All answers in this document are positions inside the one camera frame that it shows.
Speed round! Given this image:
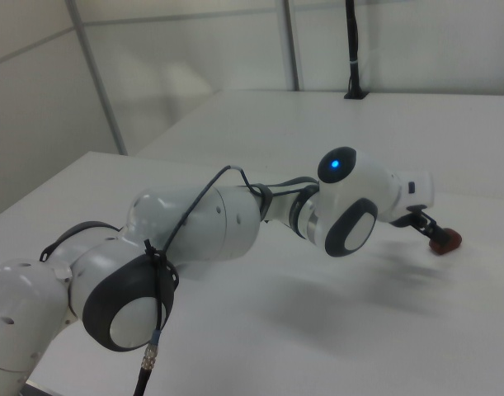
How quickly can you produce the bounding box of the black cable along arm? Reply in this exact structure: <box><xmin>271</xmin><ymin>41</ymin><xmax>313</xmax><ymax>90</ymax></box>
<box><xmin>134</xmin><ymin>164</ymin><xmax>321</xmax><ymax>396</ymax></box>

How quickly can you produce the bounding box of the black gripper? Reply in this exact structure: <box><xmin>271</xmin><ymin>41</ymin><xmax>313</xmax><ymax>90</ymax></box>
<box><xmin>389</xmin><ymin>204</ymin><xmax>452</xmax><ymax>250</ymax></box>

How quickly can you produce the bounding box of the upright aluminium frame post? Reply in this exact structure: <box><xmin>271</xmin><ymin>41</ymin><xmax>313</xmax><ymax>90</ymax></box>
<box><xmin>281</xmin><ymin>0</ymin><xmax>301</xmax><ymax>92</ymax></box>

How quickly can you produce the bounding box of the black velcro strap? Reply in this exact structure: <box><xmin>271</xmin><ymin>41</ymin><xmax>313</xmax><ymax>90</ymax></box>
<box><xmin>256</xmin><ymin>182</ymin><xmax>276</xmax><ymax>223</ymax></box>

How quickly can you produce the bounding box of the black camera pole with clamp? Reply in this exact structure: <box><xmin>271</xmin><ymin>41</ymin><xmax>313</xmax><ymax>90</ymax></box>
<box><xmin>343</xmin><ymin>0</ymin><xmax>370</xmax><ymax>101</ymax></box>

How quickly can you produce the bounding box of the small reddish-brown round food item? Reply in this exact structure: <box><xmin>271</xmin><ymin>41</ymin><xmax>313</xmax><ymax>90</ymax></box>
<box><xmin>428</xmin><ymin>228</ymin><xmax>464</xmax><ymax>257</ymax></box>

